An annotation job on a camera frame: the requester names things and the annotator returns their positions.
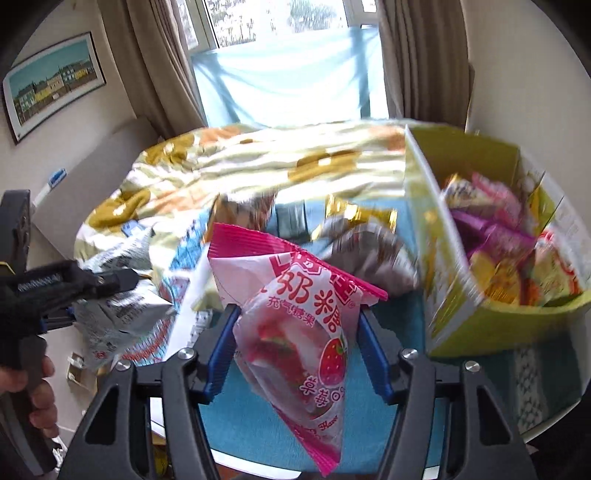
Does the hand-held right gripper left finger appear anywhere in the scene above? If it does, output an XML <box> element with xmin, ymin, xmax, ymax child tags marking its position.
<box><xmin>69</xmin><ymin>305</ymin><xmax>243</xmax><ymax>480</ymax></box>

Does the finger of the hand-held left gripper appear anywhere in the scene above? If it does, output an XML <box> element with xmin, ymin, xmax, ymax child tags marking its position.
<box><xmin>78</xmin><ymin>269</ymin><xmax>139</xmax><ymax>291</ymax></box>
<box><xmin>41</xmin><ymin>307</ymin><xmax>78</xmax><ymax>334</ymax></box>

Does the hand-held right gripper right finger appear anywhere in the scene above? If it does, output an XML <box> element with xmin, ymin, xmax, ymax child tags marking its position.
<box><xmin>358</xmin><ymin>305</ymin><xmax>539</xmax><ymax>480</ymax></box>

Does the silver foil snack packet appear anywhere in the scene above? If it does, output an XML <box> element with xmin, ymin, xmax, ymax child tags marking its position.
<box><xmin>71</xmin><ymin>228</ymin><xmax>178</xmax><ymax>374</ymax></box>

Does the pink strawberry snack packet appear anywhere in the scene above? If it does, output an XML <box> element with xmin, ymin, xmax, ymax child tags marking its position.
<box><xmin>205</xmin><ymin>223</ymin><xmax>389</xmax><ymax>477</ymax></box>

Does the pile of mixed snack bags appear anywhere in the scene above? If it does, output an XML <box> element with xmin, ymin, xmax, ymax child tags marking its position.
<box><xmin>124</xmin><ymin>191</ymin><xmax>421</xmax><ymax>365</ymax></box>

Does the yellow-green cardboard box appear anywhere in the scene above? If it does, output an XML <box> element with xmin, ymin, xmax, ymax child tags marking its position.
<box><xmin>404</xmin><ymin>124</ymin><xmax>591</xmax><ymax>358</ymax></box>

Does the heap of colourful boxed snacks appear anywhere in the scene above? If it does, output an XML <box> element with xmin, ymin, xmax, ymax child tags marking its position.
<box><xmin>441</xmin><ymin>171</ymin><xmax>585</xmax><ymax>308</ymax></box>

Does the person's left hand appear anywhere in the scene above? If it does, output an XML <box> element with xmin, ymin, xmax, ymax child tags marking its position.
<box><xmin>0</xmin><ymin>355</ymin><xmax>60</xmax><ymax>432</ymax></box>

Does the teal patterned table mat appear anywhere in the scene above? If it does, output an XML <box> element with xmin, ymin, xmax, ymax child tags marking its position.
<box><xmin>150</xmin><ymin>203</ymin><xmax>587</xmax><ymax>467</ymax></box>

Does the blue white plastic item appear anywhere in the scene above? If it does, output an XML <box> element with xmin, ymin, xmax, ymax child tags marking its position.
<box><xmin>34</xmin><ymin>168</ymin><xmax>68</xmax><ymax>204</ymax></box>

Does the grey bed headboard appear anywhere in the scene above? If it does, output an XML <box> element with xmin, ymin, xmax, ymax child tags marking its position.
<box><xmin>32</xmin><ymin>115</ymin><xmax>160</xmax><ymax>259</ymax></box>

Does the floral striped blanket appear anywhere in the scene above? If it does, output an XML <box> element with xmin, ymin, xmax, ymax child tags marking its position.
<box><xmin>76</xmin><ymin>121</ymin><xmax>416</xmax><ymax>278</ymax></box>

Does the framed houses picture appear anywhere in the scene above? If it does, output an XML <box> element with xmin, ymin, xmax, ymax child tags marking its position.
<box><xmin>2</xmin><ymin>31</ymin><xmax>108</xmax><ymax>146</ymax></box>

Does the brown curtain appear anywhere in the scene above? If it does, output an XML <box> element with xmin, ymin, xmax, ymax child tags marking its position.
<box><xmin>376</xmin><ymin>0</ymin><xmax>476</xmax><ymax>132</ymax></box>
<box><xmin>99</xmin><ymin>0</ymin><xmax>208</xmax><ymax>139</ymax></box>

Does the light blue cloth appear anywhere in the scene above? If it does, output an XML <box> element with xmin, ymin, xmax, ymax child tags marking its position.
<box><xmin>190</xmin><ymin>25</ymin><xmax>389</xmax><ymax>130</ymax></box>

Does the window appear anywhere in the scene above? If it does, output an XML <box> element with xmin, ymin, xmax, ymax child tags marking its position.
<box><xmin>178</xmin><ymin>0</ymin><xmax>384</xmax><ymax>49</ymax></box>

